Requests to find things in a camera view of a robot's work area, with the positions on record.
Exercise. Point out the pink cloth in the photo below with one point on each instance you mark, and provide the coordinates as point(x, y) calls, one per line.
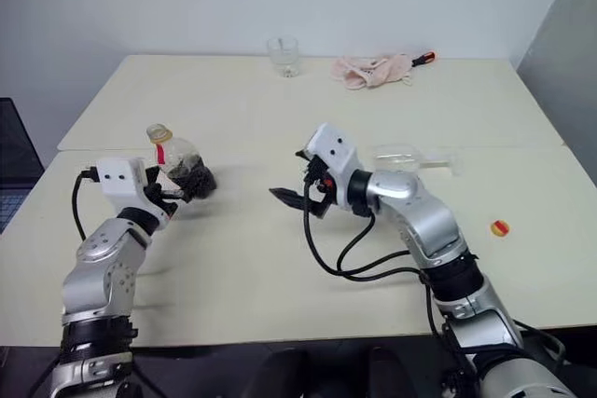
point(373, 72)

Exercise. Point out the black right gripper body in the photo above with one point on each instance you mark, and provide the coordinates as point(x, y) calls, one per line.
point(317, 174)

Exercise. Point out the cola bottle with yellow cap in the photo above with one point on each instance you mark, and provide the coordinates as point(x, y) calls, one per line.
point(191, 174)

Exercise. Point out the clear empty plastic bottle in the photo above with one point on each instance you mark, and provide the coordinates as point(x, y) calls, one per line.
point(396, 155)

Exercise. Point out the clear glass tumbler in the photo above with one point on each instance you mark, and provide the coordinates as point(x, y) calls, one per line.
point(283, 58)

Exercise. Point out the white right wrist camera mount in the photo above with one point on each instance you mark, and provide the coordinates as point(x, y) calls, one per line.
point(336, 146)

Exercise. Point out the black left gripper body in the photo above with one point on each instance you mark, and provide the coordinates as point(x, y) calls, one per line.
point(156, 195)

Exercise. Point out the yellow and red bottle cap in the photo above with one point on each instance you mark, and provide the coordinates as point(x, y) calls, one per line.
point(499, 229)

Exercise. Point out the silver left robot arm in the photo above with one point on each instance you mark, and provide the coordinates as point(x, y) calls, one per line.
point(105, 272)

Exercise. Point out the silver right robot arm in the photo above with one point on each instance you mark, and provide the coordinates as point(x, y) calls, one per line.
point(429, 221)

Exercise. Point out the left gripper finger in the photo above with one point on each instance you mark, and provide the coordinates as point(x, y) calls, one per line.
point(177, 195)

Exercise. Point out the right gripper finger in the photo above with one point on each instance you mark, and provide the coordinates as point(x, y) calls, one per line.
point(303, 155)
point(289, 197)

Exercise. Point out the dark laptop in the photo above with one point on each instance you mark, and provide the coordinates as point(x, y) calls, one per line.
point(14, 160)

